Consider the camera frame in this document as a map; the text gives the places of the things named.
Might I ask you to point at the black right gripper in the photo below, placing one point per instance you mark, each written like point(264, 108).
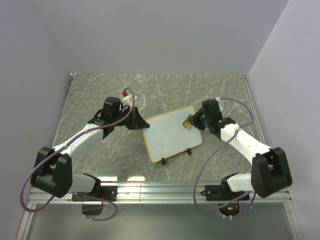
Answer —
point(195, 118)

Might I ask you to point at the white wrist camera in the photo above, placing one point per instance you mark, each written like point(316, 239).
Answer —
point(218, 99)
point(127, 98)

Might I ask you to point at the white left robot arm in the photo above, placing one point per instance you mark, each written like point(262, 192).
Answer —
point(54, 166)

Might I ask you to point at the yellow framed whiteboard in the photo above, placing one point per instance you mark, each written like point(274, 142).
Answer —
point(167, 136)

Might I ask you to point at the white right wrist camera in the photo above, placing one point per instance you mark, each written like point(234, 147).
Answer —
point(218, 99)

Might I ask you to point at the yellow handled eraser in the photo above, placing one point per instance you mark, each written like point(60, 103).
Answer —
point(188, 122)

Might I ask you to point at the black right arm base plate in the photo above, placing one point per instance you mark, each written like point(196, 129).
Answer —
point(213, 193)

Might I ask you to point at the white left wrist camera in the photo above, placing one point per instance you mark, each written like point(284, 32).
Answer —
point(127, 98)

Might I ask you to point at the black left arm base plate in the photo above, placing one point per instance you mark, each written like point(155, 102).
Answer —
point(104, 192)

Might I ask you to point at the aluminium mounting rail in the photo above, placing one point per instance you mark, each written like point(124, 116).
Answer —
point(152, 193)

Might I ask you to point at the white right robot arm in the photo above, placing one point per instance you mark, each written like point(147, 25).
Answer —
point(270, 171)

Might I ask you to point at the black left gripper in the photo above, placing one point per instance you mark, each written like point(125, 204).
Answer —
point(137, 122)

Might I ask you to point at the black left whiteboard foot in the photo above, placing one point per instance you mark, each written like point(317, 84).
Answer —
point(163, 161)

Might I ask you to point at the aluminium side rail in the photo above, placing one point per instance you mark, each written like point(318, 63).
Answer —
point(254, 112)

